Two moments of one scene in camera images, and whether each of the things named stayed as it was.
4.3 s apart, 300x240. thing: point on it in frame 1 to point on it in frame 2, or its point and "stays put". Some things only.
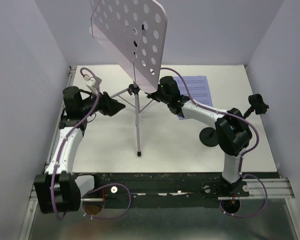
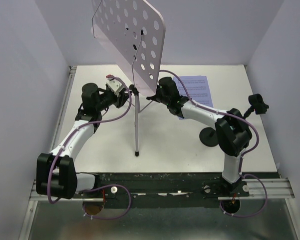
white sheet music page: [199, 88] stays put
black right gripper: [151, 95] stays put
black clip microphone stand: [258, 104] stays put
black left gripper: [108, 105] to [123, 98]
